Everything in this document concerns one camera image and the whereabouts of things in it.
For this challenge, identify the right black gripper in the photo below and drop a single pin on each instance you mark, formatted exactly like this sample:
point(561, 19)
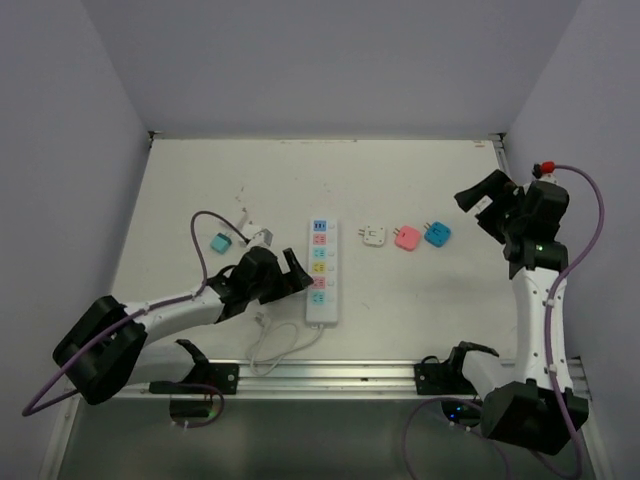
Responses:
point(470, 198)

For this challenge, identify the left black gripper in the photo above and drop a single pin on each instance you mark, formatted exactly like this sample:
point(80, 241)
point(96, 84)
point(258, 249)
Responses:
point(288, 282)

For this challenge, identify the white power strip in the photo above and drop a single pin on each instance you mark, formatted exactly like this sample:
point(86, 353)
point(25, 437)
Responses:
point(323, 266)

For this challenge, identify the blue plug adapter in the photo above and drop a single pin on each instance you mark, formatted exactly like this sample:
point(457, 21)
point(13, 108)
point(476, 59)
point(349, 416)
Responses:
point(436, 234)

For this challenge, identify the white plug adapter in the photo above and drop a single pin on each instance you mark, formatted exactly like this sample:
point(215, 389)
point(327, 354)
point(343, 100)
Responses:
point(373, 235)

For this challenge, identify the teal usb charger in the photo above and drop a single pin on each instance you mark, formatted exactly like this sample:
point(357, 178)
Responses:
point(220, 243)

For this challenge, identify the pink plug adapter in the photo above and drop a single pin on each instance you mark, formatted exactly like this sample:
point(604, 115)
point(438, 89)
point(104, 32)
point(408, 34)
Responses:
point(407, 238)

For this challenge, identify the white long charger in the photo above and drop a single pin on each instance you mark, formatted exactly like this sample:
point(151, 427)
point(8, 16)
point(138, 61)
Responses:
point(242, 221)

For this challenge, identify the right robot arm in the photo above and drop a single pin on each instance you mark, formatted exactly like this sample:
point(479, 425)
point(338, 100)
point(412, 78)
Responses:
point(532, 405)

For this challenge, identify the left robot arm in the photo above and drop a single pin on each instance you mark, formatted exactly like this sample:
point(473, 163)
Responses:
point(114, 345)

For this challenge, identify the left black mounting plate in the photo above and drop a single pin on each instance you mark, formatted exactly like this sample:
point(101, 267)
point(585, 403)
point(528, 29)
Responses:
point(223, 377)

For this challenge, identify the black mounting plate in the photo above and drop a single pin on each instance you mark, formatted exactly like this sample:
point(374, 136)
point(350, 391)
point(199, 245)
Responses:
point(433, 377)
point(223, 377)

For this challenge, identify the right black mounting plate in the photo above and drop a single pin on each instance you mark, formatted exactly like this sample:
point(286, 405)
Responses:
point(433, 377)

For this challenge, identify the aluminium right side rail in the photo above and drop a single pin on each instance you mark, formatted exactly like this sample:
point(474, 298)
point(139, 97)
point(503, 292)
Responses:
point(505, 160)

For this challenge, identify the aluminium rail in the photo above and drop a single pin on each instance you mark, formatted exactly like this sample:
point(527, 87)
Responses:
point(297, 379)
point(505, 160)

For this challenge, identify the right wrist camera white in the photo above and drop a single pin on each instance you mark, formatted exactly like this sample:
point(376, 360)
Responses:
point(545, 171)

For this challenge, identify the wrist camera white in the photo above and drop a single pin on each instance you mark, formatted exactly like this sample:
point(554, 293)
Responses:
point(545, 171)
point(260, 235)

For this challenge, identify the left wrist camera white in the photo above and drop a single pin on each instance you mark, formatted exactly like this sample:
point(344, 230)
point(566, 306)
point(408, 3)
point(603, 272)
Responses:
point(260, 235)

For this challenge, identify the aluminium front rail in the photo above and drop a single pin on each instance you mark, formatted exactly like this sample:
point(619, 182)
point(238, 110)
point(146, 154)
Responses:
point(297, 379)

